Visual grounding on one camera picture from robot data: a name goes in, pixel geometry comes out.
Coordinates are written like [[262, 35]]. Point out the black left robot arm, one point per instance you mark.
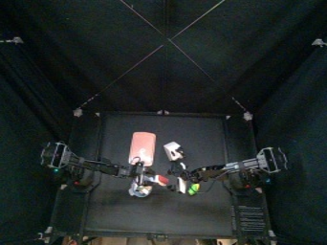
[[95, 166]]

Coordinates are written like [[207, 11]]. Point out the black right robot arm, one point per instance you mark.
[[238, 166]]

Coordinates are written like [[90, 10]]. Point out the orange salmon sushi toy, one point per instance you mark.
[[162, 180]]

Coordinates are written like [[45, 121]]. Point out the pink rectangular plate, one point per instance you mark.
[[142, 148]]

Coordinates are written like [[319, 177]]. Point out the white toy food piece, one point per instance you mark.
[[182, 185]]

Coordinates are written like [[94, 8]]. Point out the grey blue toy bowl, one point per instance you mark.
[[140, 191]]

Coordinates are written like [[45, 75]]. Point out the green toy food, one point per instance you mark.
[[194, 189]]

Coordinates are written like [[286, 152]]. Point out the white box toy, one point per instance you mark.
[[172, 150]]

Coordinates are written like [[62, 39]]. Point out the silver frame corner bracket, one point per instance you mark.
[[78, 112], [247, 115], [162, 112], [319, 42], [16, 40]]

